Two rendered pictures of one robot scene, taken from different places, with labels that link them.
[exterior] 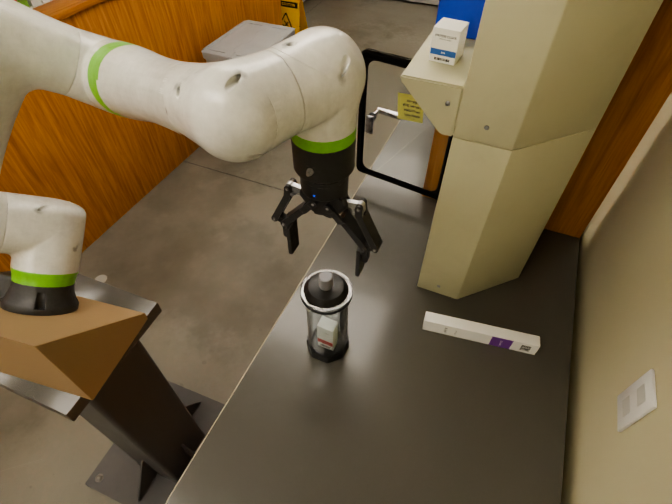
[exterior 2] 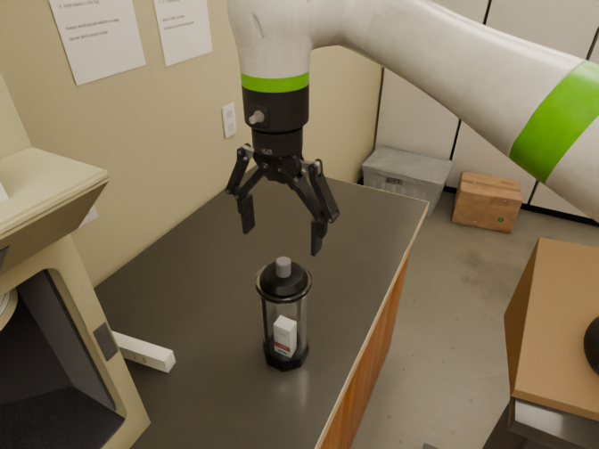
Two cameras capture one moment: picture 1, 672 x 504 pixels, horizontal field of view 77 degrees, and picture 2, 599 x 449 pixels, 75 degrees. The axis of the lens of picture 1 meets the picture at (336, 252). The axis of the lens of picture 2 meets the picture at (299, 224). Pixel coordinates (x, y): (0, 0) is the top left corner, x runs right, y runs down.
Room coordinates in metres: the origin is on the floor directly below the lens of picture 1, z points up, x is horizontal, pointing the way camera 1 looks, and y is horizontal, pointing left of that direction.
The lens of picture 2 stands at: (1.06, 0.09, 1.68)
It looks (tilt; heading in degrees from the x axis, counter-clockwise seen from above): 36 degrees down; 184
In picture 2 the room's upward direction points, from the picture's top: straight up
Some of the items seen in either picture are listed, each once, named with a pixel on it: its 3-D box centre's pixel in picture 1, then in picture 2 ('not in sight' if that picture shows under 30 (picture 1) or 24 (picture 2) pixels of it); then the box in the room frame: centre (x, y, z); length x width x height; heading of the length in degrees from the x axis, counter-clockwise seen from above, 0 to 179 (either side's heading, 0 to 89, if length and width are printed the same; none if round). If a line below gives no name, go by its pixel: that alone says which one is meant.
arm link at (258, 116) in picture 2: (325, 150); (274, 104); (0.52, 0.02, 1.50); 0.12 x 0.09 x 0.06; 157
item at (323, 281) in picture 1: (326, 286); (283, 273); (0.52, 0.02, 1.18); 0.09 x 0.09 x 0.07
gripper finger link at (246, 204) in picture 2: (360, 258); (247, 214); (0.49, -0.04, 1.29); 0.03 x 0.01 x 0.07; 157
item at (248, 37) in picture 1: (253, 62); not in sight; (3.03, 0.59, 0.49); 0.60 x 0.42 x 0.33; 157
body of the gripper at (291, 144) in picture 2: (324, 191); (278, 152); (0.52, 0.02, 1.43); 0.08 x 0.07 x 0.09; 67
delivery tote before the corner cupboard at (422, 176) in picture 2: not in sight; (405, 181); (-1.67, 0.73, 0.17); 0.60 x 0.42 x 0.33; 65
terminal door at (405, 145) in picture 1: (405, 130); not in sight; (1.07, -0.20, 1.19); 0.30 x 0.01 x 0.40; 59
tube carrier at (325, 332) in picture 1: (327, 317); (284, 315); (0.52, 0.02, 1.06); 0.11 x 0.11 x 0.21
